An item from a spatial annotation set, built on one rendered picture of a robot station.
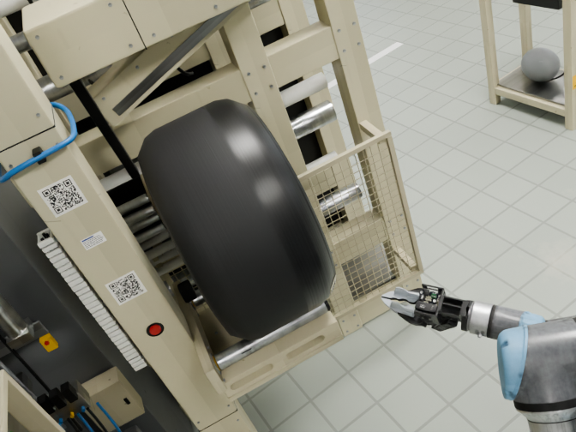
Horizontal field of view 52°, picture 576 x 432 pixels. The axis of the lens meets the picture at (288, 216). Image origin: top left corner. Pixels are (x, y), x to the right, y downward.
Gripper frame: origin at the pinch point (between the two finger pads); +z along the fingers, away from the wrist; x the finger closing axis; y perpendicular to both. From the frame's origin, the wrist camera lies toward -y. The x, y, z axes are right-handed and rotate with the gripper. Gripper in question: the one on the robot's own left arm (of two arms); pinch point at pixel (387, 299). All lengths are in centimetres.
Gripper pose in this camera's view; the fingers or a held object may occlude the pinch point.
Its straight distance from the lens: 147.6
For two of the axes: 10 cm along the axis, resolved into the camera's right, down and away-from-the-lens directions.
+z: -8.9, -1.7, 4.3
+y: -3.2, -4.6, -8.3
